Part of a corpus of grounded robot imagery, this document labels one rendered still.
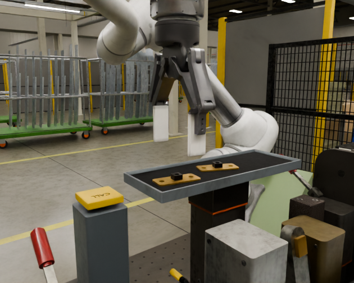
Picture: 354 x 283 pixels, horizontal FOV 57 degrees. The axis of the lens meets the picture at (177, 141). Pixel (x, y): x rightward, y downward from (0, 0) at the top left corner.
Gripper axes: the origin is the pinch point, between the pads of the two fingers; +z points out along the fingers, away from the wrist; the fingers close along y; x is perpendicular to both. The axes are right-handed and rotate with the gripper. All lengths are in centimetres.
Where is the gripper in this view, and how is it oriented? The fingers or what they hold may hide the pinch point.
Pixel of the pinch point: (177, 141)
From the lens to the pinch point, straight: 58.1
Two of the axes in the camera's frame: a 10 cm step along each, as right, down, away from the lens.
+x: 8.9, -0.9, 4.5
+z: 0.0, 9.8, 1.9
